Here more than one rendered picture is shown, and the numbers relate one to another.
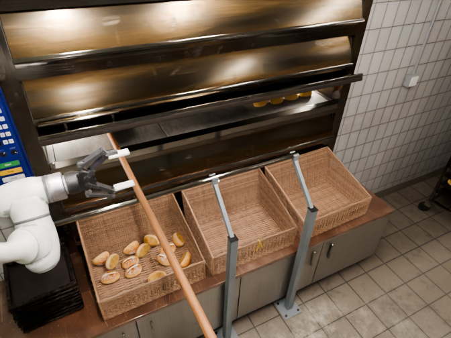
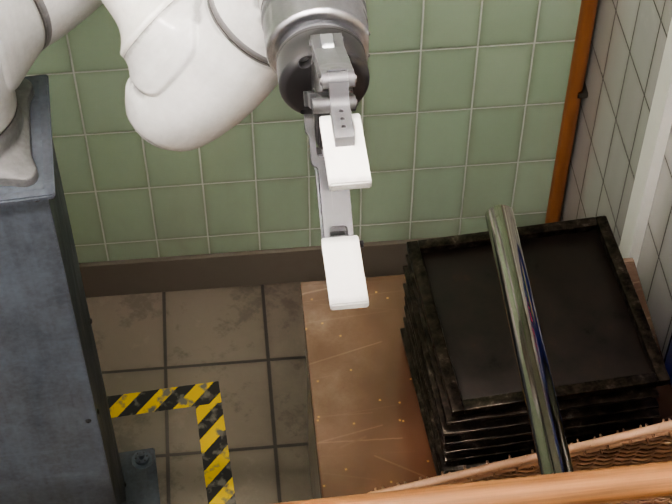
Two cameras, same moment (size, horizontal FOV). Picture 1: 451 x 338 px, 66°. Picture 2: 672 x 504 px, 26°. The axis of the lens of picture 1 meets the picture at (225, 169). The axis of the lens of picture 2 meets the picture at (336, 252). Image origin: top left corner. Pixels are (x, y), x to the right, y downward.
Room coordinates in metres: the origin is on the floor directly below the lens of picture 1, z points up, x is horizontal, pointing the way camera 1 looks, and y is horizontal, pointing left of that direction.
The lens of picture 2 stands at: (1.21, -0.32, 2.30)
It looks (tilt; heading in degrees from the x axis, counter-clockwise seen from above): 50 degrees down; 113
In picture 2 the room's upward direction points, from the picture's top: straight up
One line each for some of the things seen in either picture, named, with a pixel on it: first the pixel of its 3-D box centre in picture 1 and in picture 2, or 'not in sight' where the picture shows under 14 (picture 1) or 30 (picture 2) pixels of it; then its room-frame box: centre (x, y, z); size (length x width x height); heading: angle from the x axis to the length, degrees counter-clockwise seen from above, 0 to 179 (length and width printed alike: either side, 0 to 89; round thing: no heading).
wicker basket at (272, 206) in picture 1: (237, 216); not in sight; (1.50, -0.09, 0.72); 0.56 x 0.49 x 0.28; 117
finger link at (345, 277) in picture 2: (124, 185); (344, 272); (0.93, 0.36, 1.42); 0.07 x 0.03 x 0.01; 119
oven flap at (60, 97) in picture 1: (219, 70); not in sight; (1.73, 0.05, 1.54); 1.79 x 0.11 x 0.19; 118
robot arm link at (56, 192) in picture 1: (56, 186); (316, 33); (0.83, 0.54, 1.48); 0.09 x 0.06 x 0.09; 29
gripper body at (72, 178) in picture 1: (80, 180); (325, 93); (0.87, 0.47, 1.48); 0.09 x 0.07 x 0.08; 119
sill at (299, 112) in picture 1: (216, 131); not in sight; (1.75, 0.06, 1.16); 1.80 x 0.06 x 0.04; 118
